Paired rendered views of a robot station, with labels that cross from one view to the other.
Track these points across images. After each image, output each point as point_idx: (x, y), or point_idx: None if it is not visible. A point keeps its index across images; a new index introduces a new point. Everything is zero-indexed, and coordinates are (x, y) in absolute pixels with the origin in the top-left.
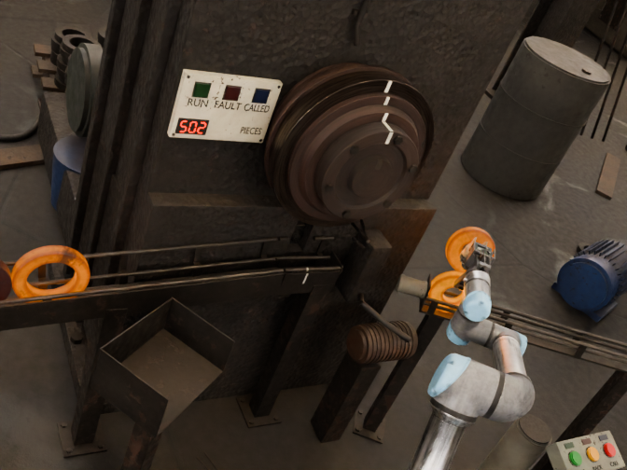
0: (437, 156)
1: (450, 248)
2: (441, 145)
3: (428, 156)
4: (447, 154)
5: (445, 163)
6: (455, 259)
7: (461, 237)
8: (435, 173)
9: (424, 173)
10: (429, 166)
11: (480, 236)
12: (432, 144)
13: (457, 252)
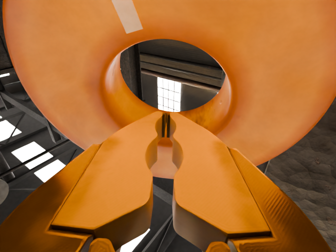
0: (305, 186)
1: (320, 97)
2: (298, 202)
3: (331, 195)
4: (278, 179)
5: (276, 161)
6: (265, 25)
7: (250, 156)
8: (299, 145)
9: (334, 156)
10: (322, 170)
11: (160, 169)
12: (325, 217)
13: (258, 87)
